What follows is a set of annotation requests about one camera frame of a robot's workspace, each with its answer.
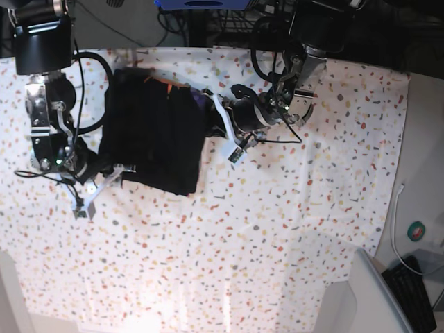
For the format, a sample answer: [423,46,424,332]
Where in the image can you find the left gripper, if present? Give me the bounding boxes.
[200,88,302,163]

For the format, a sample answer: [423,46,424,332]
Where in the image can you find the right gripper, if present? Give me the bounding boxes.
[54,138,136,219]

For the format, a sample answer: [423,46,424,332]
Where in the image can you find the black t-shirt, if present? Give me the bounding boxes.
[99,67,225,196]

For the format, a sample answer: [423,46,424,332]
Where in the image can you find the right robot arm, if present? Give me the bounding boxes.
[1,1,135,219]

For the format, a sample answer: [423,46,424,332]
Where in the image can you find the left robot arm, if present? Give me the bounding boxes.
[200,1,365,164]

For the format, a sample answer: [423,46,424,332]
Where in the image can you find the blue device at top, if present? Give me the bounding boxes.
[154,0,258,10]

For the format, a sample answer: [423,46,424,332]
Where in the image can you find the terrazzo pattern tablecloth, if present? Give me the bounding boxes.
[1,58,410,332]

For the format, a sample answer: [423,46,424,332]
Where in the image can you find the grey laptop lid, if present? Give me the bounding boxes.
[349,249,413,333]

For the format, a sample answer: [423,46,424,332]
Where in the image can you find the black keyboard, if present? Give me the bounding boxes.
[382,264,437,333]

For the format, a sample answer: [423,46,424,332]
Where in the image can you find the white usb cable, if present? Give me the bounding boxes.
[390,182,444,276]

